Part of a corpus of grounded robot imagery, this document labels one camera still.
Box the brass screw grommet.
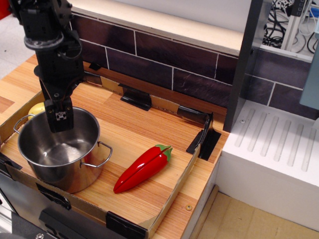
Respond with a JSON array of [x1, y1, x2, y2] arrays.
[[185, 205, 192, 211]]

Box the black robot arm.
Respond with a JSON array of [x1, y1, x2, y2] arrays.
[[9, 0, 84, 133]]

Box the yellow toy potato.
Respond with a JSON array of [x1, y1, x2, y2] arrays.
[[28, 102, 45, 120]]

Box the stainless steel pot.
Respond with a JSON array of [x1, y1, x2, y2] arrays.
[[16, 108, 113, 193]]

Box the red toy chili pepper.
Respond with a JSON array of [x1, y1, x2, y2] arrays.
[[113, 144, 173, 194]]

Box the beige wooden shelf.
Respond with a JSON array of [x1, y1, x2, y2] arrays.
[[72, 0, 244, 56]]

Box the white ridged drainboard unit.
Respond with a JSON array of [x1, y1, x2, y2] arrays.
[[216, 101, 319, 230]]

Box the dark grey vertical post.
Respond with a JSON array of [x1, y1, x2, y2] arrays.
[[223, 0, 272, 132]]

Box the tangled black cables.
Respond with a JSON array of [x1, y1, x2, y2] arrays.
[[263, 0, 319, 54]]

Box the cardboard fence with black tape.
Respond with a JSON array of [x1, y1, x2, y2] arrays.
[[0, 64, 228, 239]]

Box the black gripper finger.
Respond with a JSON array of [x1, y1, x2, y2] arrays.
[[44, 97, 74, 133]]

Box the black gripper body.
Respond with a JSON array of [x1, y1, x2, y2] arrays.
[[34, 29, 84, 102]]

